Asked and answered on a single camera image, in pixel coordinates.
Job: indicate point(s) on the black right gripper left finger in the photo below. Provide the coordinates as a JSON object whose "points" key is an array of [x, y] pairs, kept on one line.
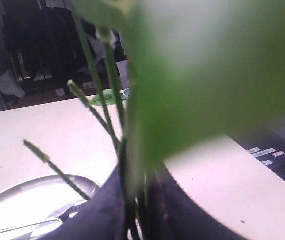
{"points": [[105, 217]]}

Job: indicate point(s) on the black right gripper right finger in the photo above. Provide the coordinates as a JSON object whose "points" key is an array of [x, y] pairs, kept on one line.
{"points": [[173, 215]]}

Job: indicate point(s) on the stainless steel spork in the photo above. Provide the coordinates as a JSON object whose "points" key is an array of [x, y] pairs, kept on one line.
{"points": [[62, 218]]}

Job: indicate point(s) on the red artificial flower with stems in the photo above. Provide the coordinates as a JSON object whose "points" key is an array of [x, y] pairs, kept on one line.
{"points": [[196, 69]]}

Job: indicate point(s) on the round stainless steel plate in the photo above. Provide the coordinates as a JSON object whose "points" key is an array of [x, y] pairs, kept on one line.
{"points": [[32, 201]]}

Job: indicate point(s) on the green artificial leaf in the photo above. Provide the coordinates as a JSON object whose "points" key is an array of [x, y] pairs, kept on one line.
{"points": [[109, 98]]}

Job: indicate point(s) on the black box with labels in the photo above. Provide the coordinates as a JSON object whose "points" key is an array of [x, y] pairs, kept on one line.
{"points": [[265, 146]]}

